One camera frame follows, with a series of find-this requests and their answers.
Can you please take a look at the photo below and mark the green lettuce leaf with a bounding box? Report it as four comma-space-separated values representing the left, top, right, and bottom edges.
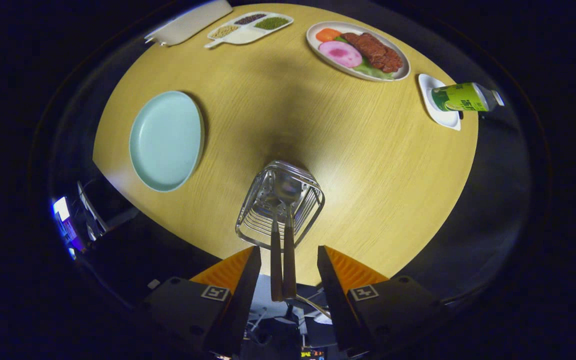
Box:
335, 37, 397, 81

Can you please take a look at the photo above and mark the wooden handle spoon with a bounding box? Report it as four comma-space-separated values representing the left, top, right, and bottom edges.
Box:
273, 170, 303, 300

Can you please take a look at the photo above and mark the glowing monitor screen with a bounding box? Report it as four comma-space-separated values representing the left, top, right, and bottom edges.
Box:
51, 196, 78, 253

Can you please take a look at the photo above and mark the dark chair base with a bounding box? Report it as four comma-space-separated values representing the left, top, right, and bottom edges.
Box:
248, 277, 336, 360

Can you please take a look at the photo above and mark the brown meat piece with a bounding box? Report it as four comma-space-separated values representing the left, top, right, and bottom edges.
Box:
340, 32, 405, 74

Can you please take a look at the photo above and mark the white square coaster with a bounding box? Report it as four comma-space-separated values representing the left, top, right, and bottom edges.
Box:
418, 73, 462, 132

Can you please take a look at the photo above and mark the pink ham slice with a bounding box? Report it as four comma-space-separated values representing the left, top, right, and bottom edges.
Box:
318, 40, 363, 69

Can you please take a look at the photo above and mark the pale teal plate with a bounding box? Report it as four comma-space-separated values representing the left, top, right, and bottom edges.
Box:
129, 90, 205, 193

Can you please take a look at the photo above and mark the metal wire cutlery holder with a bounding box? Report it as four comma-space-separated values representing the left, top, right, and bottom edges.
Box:
235, 160, 326, 251

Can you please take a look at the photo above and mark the white oval food plate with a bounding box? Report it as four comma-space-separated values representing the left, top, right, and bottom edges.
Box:
306, 21, 412, 82

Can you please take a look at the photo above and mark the wooden handle fork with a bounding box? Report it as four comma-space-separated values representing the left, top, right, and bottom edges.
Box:
267, 195, 285, 303

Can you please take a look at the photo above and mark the cream white toaster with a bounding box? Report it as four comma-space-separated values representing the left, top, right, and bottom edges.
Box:
144, 0, 234, 47

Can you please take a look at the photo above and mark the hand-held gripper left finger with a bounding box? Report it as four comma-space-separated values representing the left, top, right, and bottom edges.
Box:
142, 245, 263, 358

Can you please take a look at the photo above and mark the green label bottle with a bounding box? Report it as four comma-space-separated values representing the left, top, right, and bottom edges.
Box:
430, 82, 505, 113

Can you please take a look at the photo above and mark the white divided snack tray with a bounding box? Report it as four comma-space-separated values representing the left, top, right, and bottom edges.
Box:
204, 11, 295, 49

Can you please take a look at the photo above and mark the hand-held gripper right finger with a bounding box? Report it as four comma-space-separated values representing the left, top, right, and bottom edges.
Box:
316, 245, 450, 358

